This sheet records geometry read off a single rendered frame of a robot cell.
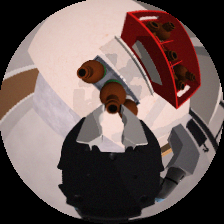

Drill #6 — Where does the red bottle crate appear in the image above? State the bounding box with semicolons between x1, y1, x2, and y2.
120;10;201;109

